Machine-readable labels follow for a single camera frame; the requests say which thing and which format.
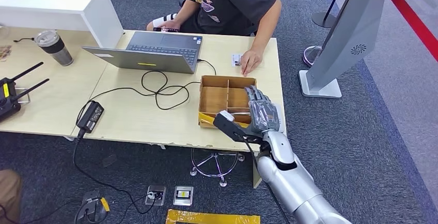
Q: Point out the person's left hand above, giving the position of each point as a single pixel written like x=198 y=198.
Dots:
x=251 y=61

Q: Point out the person's right hand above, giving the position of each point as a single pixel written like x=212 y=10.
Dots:
x=171 y=25

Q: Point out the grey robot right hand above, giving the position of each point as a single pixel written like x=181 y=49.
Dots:
x=263 y=113

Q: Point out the dark smartphone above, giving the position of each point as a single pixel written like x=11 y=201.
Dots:
x=164 y=29

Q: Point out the white ID card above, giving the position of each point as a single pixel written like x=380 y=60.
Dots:
x=236 y=60

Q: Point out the white room key card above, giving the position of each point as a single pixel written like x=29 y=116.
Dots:
x=239 y=113

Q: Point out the wooden divided box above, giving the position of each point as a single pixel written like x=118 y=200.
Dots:
x=214 y=101

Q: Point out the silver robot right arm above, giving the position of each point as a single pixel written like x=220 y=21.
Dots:
x=291 y=181

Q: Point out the person's left forearm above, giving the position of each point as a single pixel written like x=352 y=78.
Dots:
x=263 y=36

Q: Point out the person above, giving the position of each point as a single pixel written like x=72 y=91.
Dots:
x=232 y=3

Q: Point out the grey laptop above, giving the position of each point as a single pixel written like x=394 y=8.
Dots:
x=164 y=44

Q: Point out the chrome stanchion base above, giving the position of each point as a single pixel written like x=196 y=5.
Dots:
x=309 y=56

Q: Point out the yellow tape band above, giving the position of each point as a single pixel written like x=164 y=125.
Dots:
x=205 y=118

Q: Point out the chrome stool base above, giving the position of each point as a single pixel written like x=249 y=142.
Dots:
x=214 y=154

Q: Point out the stanchion with black pole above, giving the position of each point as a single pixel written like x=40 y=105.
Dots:
x=323 y=19

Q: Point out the grey kiosk stand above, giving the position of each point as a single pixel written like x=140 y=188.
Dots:
x=349 y=34

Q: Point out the floor socket with yellow label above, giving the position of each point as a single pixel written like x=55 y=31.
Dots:
x=183 y=195

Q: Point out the steel tumbler with clear lid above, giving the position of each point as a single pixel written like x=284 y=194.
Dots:
x=56 y=49

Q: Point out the white counter block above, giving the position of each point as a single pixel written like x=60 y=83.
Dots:
x=51 y=0

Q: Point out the black laptop power adapter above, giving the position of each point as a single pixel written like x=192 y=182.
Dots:
x=90 y=117

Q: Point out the floor socket with plug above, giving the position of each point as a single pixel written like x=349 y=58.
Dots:
x=152 y=198

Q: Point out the black router with antennas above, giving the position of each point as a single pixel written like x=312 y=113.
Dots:
x=7 y=102

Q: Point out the brown paper bag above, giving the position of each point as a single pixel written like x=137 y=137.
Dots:
x=8 y=191

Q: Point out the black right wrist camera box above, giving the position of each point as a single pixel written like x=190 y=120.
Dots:
x=229 y=126

